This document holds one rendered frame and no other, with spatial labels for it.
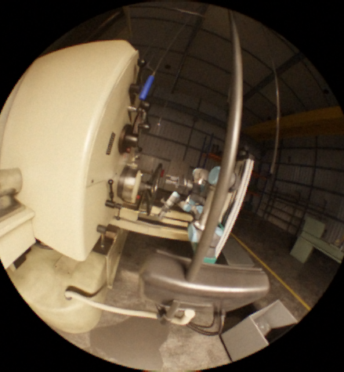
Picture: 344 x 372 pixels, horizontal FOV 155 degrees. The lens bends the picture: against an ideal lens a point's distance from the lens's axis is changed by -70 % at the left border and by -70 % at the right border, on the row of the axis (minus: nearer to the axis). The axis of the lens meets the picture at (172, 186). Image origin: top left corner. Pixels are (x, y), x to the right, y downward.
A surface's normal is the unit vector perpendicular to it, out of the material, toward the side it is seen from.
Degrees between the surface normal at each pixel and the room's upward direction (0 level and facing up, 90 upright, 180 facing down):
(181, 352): 0
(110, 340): 0
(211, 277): 20
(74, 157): 90
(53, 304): 0
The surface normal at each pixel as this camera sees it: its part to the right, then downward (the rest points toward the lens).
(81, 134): 0.14, 0.18
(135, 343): 0.28, -0.95
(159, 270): 0.22, -0.86
